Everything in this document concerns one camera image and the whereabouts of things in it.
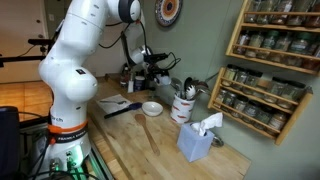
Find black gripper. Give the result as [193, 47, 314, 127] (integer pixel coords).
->
[145, 67, 170, 86]

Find tall salt grinder silver top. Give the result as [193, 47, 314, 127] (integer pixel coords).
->
[127, 71, 135, 94]

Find white ceramic bowl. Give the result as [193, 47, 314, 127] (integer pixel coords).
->
[141, 101, 164, 117]

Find blue canister white lid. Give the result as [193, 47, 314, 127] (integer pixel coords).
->
[134, 75, 146, 92]

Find black ladle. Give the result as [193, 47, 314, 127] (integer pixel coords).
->
[183, 76, 194, 89]

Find white slotted spoon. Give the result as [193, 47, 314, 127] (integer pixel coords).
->
[185, 85, 198, 101]

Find white utensil crock orange marks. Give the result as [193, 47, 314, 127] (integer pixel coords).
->
[170, 94, 196, 125]

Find metal serving spoon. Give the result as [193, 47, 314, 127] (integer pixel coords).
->
[194, 81, 212, 99]

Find wooden spoon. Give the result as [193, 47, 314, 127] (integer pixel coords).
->
[134, 113, 161, 157]

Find white paper napkin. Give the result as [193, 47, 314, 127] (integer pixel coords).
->
[95, 93, 133, 115]

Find glass spice jar black lid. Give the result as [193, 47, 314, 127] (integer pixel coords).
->
[254, 107, 273, 126]
[243, 69, 263, 95]
[222, 91, 238, 108]
[222, 64, 238, 87]
[233, 68, 249, 91]
[232, 96, 249, 113]
[214, 88, 229, 104]
[243, 99, 263, 119]
[267, 111, 290, 136]
[278, 80, 306, 110]
[264, 76, 288, 103]

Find blue tissue box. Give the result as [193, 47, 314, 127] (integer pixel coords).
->
[176, 112, 224, 163]

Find large wooden spice rack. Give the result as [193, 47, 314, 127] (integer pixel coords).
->
[225, 0, 320, 76]

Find small metal dish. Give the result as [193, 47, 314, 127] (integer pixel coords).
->
[210, 134, 225, 148]

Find glass spice jar green lid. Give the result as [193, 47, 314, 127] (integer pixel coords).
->
[287, 32, 313, 66]
[259, 30, 280, 60]

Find small wooden spice rack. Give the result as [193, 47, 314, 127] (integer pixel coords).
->
[207, 66, 314, 146]

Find black box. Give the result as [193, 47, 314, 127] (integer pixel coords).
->
[0, 105, 21, 179]

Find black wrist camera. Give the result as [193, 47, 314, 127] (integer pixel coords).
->
[143, 52, 169, 64]

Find black handled knife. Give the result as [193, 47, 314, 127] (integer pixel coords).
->
[103, 101, 143, 120]

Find black camera stand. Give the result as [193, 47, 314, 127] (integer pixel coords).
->
[0, 38, 56, 68]

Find black base cables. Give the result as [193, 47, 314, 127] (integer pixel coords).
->
[18, 111, 51, 180]

